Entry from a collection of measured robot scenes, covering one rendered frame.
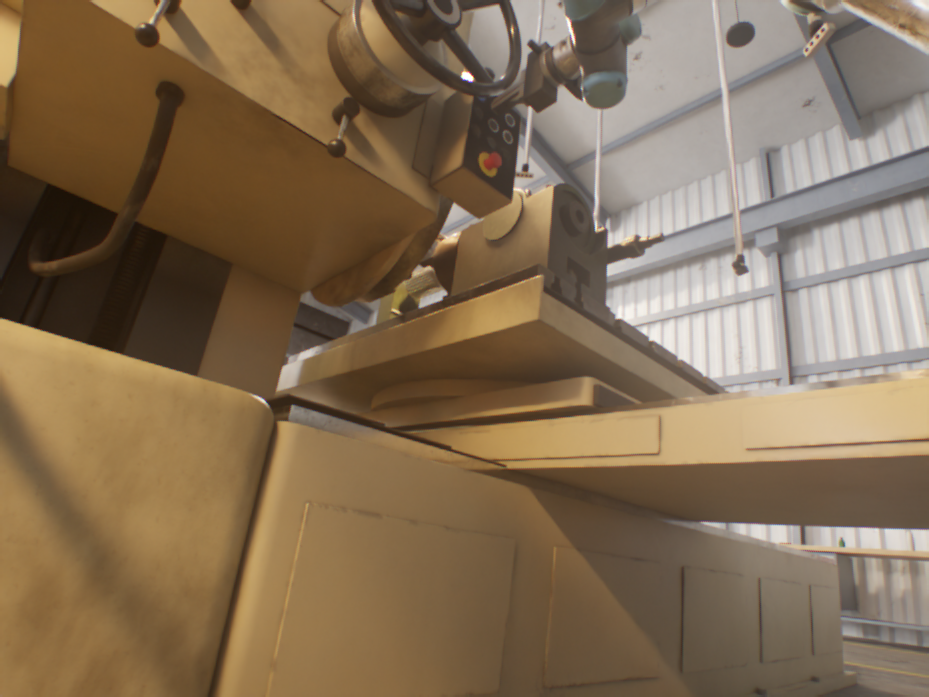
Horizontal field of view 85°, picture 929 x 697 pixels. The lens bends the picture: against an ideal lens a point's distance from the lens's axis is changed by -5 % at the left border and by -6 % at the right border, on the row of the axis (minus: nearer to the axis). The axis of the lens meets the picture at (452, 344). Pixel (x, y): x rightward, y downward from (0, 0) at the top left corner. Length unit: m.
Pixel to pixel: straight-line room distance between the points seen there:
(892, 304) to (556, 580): 7.50
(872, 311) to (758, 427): 7.57
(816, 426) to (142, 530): 0.97
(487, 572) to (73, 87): 1.20
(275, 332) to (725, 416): 1.18
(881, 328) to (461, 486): 7.63
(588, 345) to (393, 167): 0.55
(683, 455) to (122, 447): 0.87
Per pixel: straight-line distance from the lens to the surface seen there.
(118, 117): 1.22
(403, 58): 1.10
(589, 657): 1.49
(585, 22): 0.95
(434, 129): 1.25
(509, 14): 1.22
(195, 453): 0.86
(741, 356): 8.79
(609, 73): 1.00
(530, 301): 1.08
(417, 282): 1.71
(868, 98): 10.01
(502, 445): 1.25
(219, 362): 1.54
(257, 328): 1.59
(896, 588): 7.82
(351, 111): 1.07
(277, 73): 1.08
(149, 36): 0.97
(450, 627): 1.13
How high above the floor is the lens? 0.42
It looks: 21 degrees up
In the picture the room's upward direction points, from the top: 8 degrees clockwise
